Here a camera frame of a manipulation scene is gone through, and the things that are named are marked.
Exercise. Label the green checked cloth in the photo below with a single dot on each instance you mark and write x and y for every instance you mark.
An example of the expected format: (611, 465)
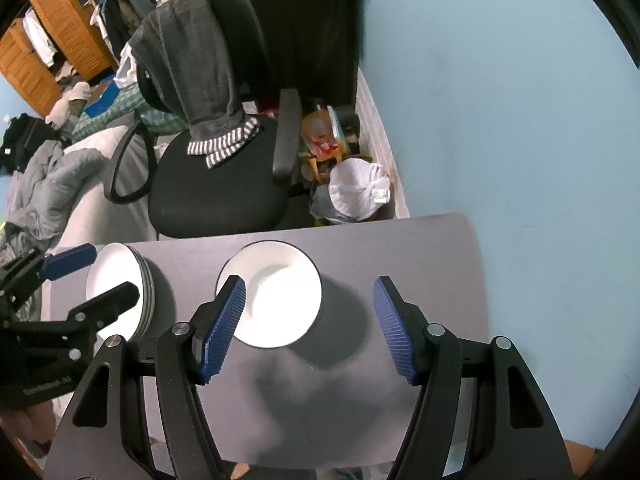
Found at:
(115, 107)

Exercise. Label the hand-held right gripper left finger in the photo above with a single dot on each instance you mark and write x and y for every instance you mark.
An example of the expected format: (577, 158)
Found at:
(222, 332)

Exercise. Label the grey quilted comforter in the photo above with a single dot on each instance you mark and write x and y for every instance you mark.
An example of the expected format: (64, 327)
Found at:
(45, 180)

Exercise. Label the black office chair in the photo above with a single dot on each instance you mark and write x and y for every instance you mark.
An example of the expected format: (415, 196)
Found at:
(210, 195)

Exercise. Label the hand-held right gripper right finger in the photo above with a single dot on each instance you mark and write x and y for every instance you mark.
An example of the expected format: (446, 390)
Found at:
(395, 332)

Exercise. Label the blue box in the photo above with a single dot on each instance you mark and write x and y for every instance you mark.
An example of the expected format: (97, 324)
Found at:
(102, 100)

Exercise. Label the white ribbed bowl black rim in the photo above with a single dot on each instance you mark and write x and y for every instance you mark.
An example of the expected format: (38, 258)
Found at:
(280, 290)

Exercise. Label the white plastic bag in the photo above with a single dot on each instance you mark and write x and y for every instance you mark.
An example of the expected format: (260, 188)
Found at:
(355, 185)

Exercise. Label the white plate with black rim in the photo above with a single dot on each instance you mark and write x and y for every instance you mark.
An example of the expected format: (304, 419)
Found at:
(152, 292)
(112, 270)

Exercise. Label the orange wooden wardrobe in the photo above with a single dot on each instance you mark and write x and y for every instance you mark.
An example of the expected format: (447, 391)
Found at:
(65, 30)

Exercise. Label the grey sweater with striped cuffs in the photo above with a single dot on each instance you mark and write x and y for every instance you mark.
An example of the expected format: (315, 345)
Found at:
(195, 75)

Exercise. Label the bed with grey sheet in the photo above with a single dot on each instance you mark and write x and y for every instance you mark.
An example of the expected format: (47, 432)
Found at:
(105, 145)

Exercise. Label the black clothing pile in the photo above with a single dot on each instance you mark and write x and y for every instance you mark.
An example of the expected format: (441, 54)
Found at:
(20, 140)

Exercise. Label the orange plastic toy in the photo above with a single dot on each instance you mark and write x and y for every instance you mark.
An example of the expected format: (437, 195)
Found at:
(320, 135)

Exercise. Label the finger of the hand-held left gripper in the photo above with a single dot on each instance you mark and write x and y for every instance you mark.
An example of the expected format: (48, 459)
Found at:
(110, 302)
(70, 260)

